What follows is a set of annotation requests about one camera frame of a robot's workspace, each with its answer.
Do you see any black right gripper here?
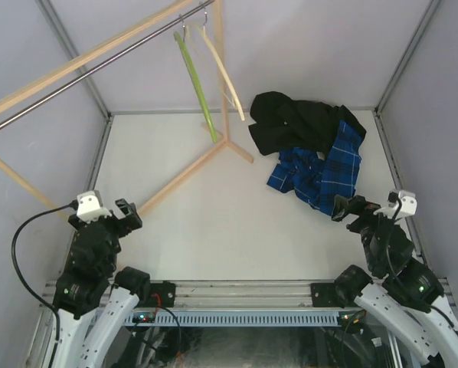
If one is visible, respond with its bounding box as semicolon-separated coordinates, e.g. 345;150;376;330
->
332;194;401;272

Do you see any blue plaid shirt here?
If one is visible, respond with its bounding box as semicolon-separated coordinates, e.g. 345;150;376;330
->
267;120;363;216

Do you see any black shirt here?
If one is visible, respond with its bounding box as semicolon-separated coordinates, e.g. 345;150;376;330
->
248;91;366;156

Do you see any wooden clothes rack frame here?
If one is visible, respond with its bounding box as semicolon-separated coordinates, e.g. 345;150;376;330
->
0;0;254;217

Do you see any beige wooden hanger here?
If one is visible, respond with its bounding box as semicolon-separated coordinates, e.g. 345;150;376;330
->
186;22;245;121

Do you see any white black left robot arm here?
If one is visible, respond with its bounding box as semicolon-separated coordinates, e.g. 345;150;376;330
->
50;192;152;367

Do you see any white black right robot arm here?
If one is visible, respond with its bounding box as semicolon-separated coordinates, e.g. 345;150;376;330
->
332;190;458;367

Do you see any green plastic hanger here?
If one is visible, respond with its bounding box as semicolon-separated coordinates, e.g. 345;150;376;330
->
173;31;218;143

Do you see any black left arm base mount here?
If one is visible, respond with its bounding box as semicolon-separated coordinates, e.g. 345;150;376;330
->
146;281;176;307

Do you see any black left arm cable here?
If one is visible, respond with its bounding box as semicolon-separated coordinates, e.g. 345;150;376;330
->
11;203;79;342

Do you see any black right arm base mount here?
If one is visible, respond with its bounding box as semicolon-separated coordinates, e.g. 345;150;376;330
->
310;282;341;307

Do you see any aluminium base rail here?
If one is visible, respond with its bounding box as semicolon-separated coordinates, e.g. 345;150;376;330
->
41;279;454;308

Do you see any grey slotted cable duct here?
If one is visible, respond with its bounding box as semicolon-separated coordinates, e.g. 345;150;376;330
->
122;310;347;327

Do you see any metal clothes rail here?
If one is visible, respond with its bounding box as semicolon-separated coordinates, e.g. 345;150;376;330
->
0;1;213;131

